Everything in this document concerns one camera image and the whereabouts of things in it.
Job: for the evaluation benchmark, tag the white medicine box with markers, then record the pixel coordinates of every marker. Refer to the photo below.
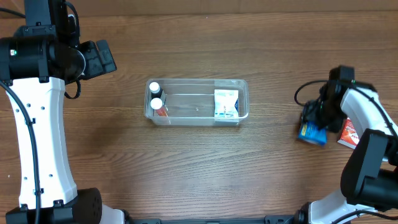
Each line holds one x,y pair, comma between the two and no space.
226,103

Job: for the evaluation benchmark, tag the blue medicine box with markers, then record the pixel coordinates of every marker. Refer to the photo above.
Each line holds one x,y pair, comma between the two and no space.
309,132

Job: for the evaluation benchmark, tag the clear plastic container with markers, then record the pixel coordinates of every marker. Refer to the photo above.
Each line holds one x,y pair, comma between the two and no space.
191,101

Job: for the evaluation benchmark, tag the orange tube white cap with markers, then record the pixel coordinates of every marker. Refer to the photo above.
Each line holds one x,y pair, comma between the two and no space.
158,106

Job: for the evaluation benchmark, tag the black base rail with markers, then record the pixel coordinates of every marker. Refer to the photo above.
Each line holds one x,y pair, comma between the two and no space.
269,219

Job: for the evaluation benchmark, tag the black bottle white cap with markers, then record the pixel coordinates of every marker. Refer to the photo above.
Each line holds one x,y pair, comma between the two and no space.
155,90

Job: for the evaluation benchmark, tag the red medicine box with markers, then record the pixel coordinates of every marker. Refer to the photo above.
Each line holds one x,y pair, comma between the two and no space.
348,136

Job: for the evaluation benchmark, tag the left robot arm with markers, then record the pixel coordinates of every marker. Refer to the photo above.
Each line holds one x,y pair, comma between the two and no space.
37,63

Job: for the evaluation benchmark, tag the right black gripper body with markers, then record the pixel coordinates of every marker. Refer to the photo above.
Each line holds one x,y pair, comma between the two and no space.
315,116

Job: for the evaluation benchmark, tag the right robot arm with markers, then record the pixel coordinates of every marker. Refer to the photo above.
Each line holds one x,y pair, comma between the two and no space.
365,188

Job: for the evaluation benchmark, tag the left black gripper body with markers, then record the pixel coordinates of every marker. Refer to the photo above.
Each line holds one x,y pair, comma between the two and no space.
101,58

